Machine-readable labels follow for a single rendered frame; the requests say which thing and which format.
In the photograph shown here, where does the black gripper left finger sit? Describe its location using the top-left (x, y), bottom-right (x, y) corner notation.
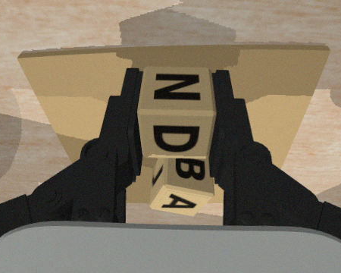
top-left (0, 68), bottom-right (143, 237)

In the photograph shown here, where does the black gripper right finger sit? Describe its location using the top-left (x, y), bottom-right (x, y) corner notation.
top-left (208, 70), bottom-right (341, 239)

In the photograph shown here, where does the tan letter block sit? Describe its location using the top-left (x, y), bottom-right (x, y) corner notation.
top-left (149, 157), bottom-right (214, 216)
top-left (137, 67), bottom-right (217, 158)

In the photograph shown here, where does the tan square mat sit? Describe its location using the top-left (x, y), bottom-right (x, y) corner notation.
top-left (17, 45), bottom-right (330, 169)

